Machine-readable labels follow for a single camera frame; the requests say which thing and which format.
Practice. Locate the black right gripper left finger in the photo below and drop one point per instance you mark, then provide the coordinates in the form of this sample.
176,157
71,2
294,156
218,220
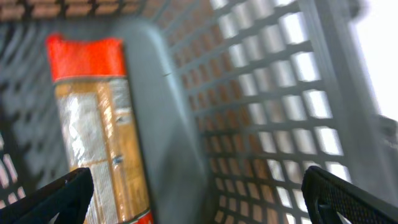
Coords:
66,198

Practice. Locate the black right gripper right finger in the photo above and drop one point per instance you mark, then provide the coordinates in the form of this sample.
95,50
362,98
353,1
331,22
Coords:
328,198

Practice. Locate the orange spaghetti packet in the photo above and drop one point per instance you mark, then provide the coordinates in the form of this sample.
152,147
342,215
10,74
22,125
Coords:
98,126

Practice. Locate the grey plastic basket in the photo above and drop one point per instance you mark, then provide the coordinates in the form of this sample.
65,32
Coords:
233,101

